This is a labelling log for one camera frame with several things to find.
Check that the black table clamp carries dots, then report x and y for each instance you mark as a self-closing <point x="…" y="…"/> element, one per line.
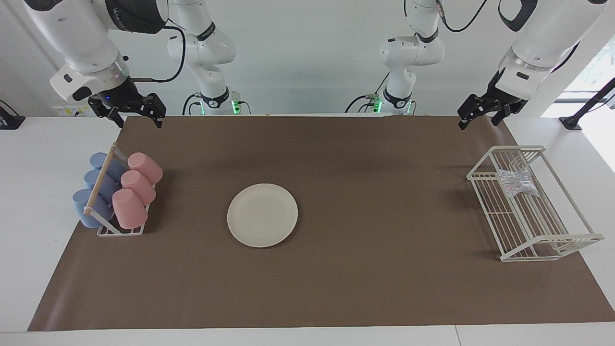
<point x="9" y="120"/>

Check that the black clamp with bar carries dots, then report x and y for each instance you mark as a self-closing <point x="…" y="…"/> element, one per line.
<point x="571" y="121"/>

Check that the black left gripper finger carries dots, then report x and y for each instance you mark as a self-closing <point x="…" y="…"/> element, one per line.
<point x="502" y="111"/>
<point x="473" y="106"/>

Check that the cream round plate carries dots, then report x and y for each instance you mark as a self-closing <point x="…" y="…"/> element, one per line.
<point x="262" y="215"/>

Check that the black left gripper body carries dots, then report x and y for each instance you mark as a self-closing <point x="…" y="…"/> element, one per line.
<point x="502" y="93"/>

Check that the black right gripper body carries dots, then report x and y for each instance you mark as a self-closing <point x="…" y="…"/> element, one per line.
<point x="120" y="96"/>

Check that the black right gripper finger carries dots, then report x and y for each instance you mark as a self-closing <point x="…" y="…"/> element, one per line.
<point x="154" y="108"/>
<point x="113" y="113"/>

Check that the brown table mat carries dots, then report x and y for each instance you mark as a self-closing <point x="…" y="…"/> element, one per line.
<point x="365" y="278"/>

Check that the white cup rack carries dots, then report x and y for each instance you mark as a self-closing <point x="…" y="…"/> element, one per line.
<point x="100" y="181"/>

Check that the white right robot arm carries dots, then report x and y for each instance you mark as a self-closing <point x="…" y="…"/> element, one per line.
<point x="81" y="38"/>

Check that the blue plastic cup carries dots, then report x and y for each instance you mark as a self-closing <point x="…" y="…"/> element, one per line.
<point x="115" y="168"/>
<point x="80" y="204"/>
<point x="108" y="186"/>

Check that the pink plastic cup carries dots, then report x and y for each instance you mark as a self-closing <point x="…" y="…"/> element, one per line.
<point x="129" y="209"/>
<point x="139" y="186"/>
<point x="146" y="167"/>

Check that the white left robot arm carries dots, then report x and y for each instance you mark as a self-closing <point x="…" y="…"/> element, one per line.
<point x="543" y="43"/>

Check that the white wall socket box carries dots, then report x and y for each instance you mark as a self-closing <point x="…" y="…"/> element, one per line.
<point x="67" y="111"/>

